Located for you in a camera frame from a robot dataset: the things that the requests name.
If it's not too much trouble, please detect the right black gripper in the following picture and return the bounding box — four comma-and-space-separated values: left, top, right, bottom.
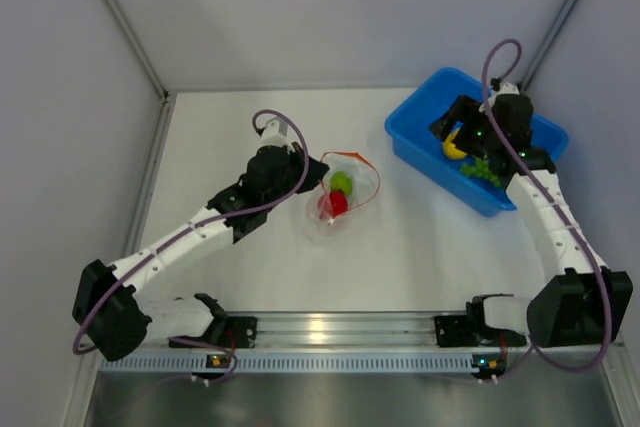
426, 95, 500, 158

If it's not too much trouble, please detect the yellow fake pepper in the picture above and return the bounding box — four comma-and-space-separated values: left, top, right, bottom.
442, 129, 467, 161

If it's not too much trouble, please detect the clear zip top bag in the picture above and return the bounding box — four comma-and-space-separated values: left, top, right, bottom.
303, 151, 381, 244

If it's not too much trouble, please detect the green fake lettuce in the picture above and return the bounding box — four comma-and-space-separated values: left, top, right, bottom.
459, 157, 502, 189

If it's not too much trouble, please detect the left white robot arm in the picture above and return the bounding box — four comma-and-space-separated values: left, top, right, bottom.
72, 144, 329, 361

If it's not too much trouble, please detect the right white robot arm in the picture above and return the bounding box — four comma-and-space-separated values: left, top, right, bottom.
429, 91, 633, 348

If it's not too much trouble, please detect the green fake lime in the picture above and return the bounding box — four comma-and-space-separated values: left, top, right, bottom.
329, 171, 353, 196

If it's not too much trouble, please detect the red fake apple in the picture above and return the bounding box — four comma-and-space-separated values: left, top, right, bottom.
329, 190, 349, 217

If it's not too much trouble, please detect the blue plastic bin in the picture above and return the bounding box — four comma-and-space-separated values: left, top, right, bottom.
385, 67, 568, 217

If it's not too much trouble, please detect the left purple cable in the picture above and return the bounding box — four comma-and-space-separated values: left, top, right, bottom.
72, 109, 310, 356

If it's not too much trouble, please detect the purple cable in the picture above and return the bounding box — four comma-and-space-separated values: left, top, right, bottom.
72, 109, 310, 356
480, 38, 614, 374

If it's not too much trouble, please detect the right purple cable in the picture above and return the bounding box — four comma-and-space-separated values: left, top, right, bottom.
480, 38, 614, 374

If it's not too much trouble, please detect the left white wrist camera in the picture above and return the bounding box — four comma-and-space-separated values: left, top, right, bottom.
257, 117, 290, 148

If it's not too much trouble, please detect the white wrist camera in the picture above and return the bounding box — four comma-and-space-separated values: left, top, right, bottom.
489, 78, 520, 107
257, 117, 290, 148

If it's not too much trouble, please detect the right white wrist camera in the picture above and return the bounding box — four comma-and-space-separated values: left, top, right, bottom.
489, 78, 520, 107

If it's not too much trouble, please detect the aluminium mounting rail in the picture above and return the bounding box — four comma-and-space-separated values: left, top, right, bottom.
139, 310, 541, 351

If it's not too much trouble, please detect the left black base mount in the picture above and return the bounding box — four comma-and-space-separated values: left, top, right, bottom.
169, 315, 258, 350

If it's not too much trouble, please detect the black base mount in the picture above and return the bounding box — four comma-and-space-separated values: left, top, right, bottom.
434, 315, 478, 348
169, 315, 258, 350

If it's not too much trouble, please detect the slotted cable duct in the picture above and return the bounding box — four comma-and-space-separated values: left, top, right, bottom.
100, 351, 504, 376

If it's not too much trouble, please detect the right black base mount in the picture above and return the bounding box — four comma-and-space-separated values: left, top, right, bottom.
434, 315, 478, 348

